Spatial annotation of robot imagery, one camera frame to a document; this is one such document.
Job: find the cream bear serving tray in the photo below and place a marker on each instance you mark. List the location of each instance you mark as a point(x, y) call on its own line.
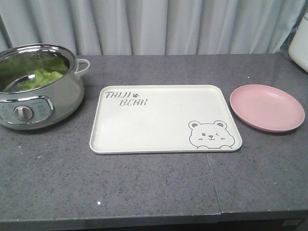
point(163, 119)

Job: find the pink round plate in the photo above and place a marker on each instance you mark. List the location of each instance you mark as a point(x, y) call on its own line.
point(267, 108)

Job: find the green lettuce leaf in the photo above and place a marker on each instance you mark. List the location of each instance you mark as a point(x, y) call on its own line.
point(29, 71)

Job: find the green electric cooking pot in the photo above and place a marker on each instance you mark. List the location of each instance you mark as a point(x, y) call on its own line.
point(48, 105)

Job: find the white kitchen appliance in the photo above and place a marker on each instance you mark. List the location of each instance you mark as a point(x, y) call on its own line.
point(298, 49)

